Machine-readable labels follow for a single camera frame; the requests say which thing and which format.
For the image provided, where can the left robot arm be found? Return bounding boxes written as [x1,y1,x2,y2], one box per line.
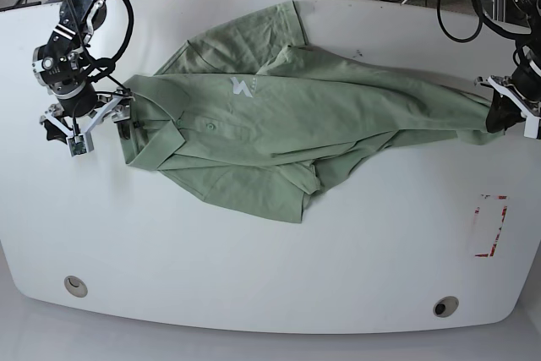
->
[483,0,540,139]

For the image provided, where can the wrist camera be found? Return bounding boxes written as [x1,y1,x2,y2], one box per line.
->
[523,115,540,139]
[67,133,94,157]

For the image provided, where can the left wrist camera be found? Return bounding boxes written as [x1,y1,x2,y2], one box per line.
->
[523,115,540,139]

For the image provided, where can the table cable grommet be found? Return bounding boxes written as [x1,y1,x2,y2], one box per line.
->
[64,276,88,298]
[433,296,459,318]

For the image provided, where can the red tape rectangle marking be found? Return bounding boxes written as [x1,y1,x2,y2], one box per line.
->
[468,194,508,258]

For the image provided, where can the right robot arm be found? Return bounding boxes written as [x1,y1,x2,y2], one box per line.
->
[32,0,134,144]

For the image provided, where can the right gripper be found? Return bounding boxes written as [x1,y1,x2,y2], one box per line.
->
[39,86,134,142]

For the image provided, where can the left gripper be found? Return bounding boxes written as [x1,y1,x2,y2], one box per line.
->
[475,63,540,133]

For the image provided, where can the green polo shirt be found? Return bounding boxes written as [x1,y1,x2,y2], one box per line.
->
[120,2,495,223]

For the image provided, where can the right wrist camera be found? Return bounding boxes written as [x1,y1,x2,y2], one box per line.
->
[67,133,94,157]

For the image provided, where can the right table cable grommet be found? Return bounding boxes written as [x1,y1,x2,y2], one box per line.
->
[433,296,459,318]

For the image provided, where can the left table cable grommet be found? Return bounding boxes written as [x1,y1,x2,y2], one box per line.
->
[64,276,88,298]

